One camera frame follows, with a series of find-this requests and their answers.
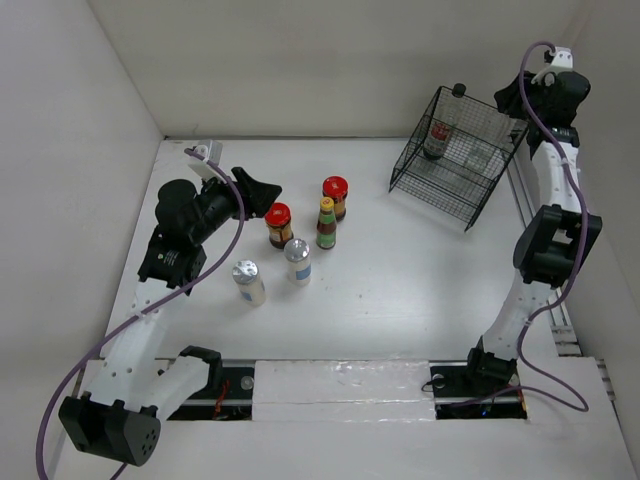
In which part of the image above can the black mounting rail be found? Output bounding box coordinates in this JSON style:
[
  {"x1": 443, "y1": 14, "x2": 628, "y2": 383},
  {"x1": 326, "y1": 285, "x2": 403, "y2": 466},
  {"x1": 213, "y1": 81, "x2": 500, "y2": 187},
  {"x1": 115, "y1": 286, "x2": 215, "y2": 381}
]
[{"x1": 171, "y1": 359, "x2": 527, "y2": 423}]

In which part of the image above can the clear glass oil dispenser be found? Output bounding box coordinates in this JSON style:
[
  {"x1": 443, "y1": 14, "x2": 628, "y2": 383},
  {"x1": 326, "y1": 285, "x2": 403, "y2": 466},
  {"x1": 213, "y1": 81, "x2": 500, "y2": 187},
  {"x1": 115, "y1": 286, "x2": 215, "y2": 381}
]
[{"x1": 464, "y1": 113, "x2": 509, "y2": 174}]

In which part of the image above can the silver-lid white shaker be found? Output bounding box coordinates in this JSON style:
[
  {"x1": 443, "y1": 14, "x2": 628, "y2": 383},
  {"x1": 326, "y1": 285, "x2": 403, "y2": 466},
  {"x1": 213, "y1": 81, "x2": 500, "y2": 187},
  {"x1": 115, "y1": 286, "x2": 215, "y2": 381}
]
[
  {"x1": 284, "y1": 238, "x2": 311, "y2": 286},
  {"x1": 232, "y1": 259, "x2": 266, "y2": 307}
]

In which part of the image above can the black wire rack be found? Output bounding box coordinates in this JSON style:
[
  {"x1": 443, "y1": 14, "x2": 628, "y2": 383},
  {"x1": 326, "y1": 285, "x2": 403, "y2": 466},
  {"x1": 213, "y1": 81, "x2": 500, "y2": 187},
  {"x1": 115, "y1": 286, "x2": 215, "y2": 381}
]
[{"x1": 388, "y1": 86, "x2": 528, "y2": 229}]

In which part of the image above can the yellow-cap green-label sauce bottle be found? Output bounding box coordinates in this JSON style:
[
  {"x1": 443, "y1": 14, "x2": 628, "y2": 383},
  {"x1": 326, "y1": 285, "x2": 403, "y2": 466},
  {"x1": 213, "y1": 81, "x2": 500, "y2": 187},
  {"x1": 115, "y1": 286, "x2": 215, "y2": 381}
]
[{"x1": 316, "y1": 197, "x2": 337, "y2": 250}]

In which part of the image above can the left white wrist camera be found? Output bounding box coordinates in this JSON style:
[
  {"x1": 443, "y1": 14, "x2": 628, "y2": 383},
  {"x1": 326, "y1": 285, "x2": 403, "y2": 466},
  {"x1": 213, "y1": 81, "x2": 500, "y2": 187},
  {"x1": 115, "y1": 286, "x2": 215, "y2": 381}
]
[{"x1": 185, "y1": 139, "x2": 223, "y2": 182}]

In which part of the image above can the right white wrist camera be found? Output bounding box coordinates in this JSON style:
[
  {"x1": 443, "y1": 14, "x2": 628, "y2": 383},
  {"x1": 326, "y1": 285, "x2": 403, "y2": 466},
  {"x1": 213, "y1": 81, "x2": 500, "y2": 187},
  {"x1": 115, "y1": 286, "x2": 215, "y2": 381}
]
[{"x1": 544, "y1": 46, "x2": 574, "y2": 72}]

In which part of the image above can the black-cap red-label vinegar bottle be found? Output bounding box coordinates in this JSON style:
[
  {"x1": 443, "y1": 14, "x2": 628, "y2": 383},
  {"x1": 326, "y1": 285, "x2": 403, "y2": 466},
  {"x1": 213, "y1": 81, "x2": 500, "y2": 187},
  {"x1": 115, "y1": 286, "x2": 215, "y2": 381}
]
[{"x1": 423, "y1": 83, "x2": 466, "y2": 160}]

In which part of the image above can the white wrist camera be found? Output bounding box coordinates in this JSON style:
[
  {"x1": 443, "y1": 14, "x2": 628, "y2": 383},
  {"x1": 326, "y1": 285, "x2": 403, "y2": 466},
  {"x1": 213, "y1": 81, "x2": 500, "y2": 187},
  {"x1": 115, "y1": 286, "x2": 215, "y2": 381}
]
[
  {"x1": 185, "y1": 139, "x2": 223, "y2": 182},
  {"x1": 544, "y1": 46, "x2": 574, "y2": 72}
]

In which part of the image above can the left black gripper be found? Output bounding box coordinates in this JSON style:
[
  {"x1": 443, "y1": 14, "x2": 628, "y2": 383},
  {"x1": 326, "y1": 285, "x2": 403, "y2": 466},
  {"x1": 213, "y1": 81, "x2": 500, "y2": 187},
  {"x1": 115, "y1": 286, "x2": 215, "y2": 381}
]
[{"x1": 189, "y1": 167, "x2": 280, "y2": 244}]

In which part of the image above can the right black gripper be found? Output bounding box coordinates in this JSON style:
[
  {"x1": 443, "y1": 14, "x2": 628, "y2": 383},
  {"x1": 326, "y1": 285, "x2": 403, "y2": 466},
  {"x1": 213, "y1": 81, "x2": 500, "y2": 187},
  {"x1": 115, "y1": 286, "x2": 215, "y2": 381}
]
[{"x1": 494, "y1": 68, "x2": 555, "y2": 121}]

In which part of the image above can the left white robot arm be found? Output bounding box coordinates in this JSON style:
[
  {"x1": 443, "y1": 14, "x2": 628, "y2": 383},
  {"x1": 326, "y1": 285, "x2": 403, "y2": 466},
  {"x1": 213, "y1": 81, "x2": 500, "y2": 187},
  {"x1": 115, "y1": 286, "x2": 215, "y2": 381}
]
[{"x1": 58, "y1": 167, "x2": 282, "y2": 466}]

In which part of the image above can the red-lid chili jar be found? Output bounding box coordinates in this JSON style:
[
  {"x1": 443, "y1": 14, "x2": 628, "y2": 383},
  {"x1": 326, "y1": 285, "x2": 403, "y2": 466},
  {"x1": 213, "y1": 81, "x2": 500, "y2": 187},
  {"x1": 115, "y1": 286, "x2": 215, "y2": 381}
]
[
  {"x1": 322, "y1": 175, "x2": 349, "y2": 222},
  {"x1": 264, "y1": 202, "x2": 294, "y2": 250}
]

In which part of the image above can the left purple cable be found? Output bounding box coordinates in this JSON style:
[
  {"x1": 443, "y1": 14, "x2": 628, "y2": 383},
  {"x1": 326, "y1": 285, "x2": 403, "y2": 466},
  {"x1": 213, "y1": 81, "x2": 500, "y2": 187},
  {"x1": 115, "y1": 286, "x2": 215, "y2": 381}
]
[{"x1": 34, "y1": 147, "x2": 246, "y2": 480}]

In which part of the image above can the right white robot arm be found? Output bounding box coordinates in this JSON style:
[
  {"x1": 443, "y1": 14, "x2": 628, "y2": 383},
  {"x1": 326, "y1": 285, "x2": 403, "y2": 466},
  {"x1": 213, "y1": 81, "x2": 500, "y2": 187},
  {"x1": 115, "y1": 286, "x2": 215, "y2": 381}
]
[{"x1": 462, "y1": 71, "x2": 602, "y2": 394}]

